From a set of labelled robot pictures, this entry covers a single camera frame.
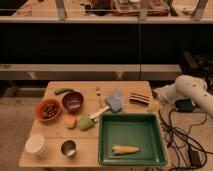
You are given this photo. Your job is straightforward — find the orange bowl with beans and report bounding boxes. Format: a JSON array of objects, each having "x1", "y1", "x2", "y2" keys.
[{"x1": 34, "y1": 99, "x2": 62, "y2": 122}]

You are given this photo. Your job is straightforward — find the blue cloth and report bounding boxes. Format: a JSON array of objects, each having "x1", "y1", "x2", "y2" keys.
[{"x1": 106, "y1": 88, "x2": 124, "y2": 112}]

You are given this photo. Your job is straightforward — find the wooden crate on shelf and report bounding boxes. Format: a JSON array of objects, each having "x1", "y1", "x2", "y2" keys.
[{"x1": 111, "y1": 0, "x2": 170, "y2": 16}]

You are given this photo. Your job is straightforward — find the dark purple bowl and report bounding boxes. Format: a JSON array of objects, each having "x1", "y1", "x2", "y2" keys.
[{"x1": 62, "y1": 91, "x2": 84, "y2": 113}]

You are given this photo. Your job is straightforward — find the yellow corn cob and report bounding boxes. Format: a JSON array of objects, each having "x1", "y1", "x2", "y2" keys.
[{"x1": 112, "y1": 145, "x2": 140, "y2": 155}]

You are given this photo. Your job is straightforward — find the green plastic tray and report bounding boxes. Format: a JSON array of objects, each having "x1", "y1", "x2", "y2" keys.
[{"x1": 98, "y1": 114, "x2": 168, "y2": 166}]

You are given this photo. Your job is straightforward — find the metal cup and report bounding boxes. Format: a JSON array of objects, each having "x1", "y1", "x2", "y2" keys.
[{"x1": 61, "y1": 140, "x2": 76, "y2": 158}]

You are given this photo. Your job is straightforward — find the silver fork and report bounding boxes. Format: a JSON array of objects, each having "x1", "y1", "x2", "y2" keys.
[{"x1": 96, "y1": 87, "x2": 102, "y2": 108}]

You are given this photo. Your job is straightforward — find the black power brick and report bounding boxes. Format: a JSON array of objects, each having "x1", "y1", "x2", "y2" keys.
[{"x1": 188, "y1": 149, "x2": 201, "y2": 167}]

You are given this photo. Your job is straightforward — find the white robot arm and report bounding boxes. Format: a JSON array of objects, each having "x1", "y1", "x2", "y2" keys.
[{"x1": 156, "y1": 75, "x2": 213, "y2": 119}]

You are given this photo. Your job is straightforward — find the orange fruit piece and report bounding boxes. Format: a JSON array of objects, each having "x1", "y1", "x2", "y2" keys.
[{"x1": 65, "y1": 115, "x2": 77, "y2": 129}]

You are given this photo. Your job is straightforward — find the green silicone brush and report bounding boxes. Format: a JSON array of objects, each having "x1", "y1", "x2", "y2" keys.
[{"x1": 77, "y1": 105, "x2": 110, "y2": 131}]

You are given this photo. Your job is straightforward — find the black power adapter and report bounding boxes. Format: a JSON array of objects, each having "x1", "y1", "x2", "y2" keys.
[{"x1": 175, "y1": 99, "x2": 194, "y2": 112}]

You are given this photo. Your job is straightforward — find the dark striped box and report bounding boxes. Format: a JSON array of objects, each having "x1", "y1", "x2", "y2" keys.
[{"x1": 129, "y1": 93, "x2": 150, "y2": 105}]

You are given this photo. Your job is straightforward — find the black floor cables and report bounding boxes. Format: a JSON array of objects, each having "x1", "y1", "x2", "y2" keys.
[{"x1": 158, "y1": 108, "x2": 213, "y2": 171}]

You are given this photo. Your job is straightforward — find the green cucumber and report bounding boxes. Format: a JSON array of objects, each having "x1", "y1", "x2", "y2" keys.
[{"x1": 54, "y1": 88, "x2": 74, "y2": 95}]

